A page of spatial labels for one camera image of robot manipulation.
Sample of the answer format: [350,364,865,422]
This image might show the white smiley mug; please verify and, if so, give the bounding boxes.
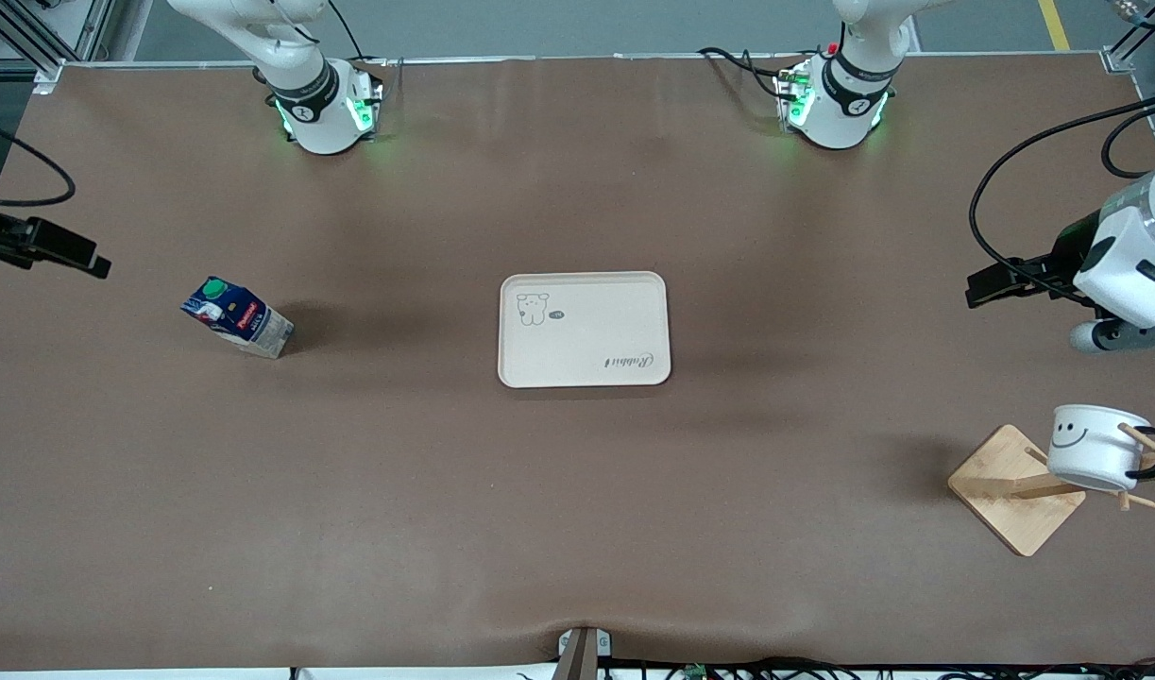
[1046,404,1155,494]

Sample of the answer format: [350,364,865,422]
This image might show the wooden mug rack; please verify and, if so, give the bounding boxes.
[947,423,1155,558]

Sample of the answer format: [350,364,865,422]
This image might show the brown table cover sheet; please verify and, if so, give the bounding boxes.
[0,52,1155,673]

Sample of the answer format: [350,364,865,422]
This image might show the cream plastic tray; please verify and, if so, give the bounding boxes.
[497,271,673,389]

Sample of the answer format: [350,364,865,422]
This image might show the short black cable loop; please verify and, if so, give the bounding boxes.
[1100,109,1155,180]

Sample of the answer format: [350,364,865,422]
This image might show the aluminium frame profile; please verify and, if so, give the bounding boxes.
[1101,0,1155,77]
[0,0,115,95]

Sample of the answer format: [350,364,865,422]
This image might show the thin black base cable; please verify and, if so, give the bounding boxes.
[327,0,405,69]

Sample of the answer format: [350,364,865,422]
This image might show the black base cables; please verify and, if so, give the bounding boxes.
[698,45,797,100]

